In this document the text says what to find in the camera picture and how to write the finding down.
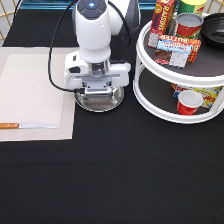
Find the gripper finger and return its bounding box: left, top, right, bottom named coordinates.
left=83, top=93, right=91, bottom=99
left=103, top=92, right=112, bottom=98

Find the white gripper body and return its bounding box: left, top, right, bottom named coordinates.
left=64, top=51, right=131, bottom=91

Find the round silver metal plate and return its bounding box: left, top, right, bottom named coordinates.
left=75, top=87, right=124, bottom=112

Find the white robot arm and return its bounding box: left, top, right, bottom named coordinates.
left=64, top=0, right=141, bottom=97

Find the white two-tier turntable shelf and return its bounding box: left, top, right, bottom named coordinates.
left=133, top=22, right=224, bottom=124

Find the beige woven placemat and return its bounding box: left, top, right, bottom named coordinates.
left=0, top=47, right=75, bottom=142

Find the brown chocolate pudding box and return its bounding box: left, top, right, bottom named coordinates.
left=154, top=40, right=192, bottom=68

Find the red plastic cup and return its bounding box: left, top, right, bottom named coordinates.
left=177, top=90, right=203, bottom=115

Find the red raisins box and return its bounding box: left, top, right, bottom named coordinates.
left=148, top=0, right=176, bottom=48

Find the orange butter box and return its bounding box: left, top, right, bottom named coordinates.
left=157, top=35, right=201, bottom=63

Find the red tin can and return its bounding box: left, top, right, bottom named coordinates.
left=173, top=12, right=204, bottom=39

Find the yellow popcorn box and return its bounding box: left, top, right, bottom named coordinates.
left=171, top=84, right=222, bottom=109

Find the yellow green can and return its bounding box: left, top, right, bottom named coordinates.
left=177, top=0, right=207, bottom=15

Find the black bowl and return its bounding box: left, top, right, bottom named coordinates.
left=200, top=13, right=224, bottom=50

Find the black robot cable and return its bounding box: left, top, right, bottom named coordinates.
left=47, top=0, right=132, bottom=94

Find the wooden handled knife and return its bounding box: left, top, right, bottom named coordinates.
left=0, top=123, right=57, bottom=129

